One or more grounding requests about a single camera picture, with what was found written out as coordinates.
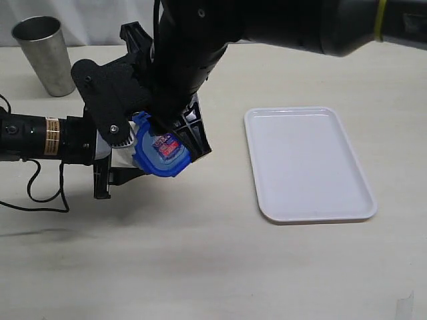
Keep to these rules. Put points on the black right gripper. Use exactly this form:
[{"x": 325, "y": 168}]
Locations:
[{"x": 188, "y": 40}]

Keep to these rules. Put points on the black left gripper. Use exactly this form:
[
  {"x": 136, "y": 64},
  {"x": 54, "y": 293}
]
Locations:
[{"x": 81, "y": 144}]

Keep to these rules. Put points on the clear plastic tall container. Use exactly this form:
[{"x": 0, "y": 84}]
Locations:
[{"x": 123, "y": 157}]

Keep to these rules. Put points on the blue snap-lock container lid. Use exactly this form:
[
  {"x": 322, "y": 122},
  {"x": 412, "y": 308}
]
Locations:
[{"x": 160, "y": 155}]

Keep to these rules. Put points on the stainless steel cup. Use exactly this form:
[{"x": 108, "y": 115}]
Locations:
[{"x": 42, "y": 42}]

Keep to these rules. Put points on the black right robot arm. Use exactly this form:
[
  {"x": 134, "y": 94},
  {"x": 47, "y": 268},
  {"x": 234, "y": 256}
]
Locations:
[{"x": 190, "y": 37}]

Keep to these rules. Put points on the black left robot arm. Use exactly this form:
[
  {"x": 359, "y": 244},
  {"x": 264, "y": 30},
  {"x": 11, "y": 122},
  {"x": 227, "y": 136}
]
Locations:
[{"x": 25, "y": 137}]

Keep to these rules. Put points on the white rectangular plastic tray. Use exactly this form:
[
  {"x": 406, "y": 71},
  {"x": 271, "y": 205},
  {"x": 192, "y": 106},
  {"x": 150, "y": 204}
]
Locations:
[{"x": 304, "y": 167}]

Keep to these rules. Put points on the white backdrop curtain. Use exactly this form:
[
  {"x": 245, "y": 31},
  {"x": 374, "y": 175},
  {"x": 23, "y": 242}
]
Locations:
[{"x": 83, "y": 20}]

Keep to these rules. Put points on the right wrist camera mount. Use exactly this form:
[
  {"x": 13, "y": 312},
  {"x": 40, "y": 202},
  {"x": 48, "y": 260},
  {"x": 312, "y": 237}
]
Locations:
[{"x": 112, "y": 93}]

